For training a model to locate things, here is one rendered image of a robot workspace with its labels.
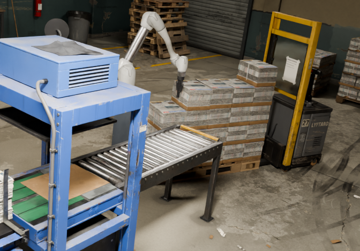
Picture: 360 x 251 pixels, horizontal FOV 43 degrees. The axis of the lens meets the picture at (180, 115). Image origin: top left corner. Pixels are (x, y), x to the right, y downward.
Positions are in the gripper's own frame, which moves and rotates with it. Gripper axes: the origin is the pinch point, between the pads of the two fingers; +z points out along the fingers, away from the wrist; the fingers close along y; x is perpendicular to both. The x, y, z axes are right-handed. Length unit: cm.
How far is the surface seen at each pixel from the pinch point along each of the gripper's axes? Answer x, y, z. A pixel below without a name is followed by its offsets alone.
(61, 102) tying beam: 182, -173, -54
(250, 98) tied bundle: -85, -19, 0
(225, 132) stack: -58, -19, 39
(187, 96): -1.6, -15.2, -2.8
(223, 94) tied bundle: -47, -18, -5
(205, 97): -22.0, -19.3, -2.6
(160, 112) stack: 25.8, -12.8, 14.9
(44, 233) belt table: 187, -173, 26
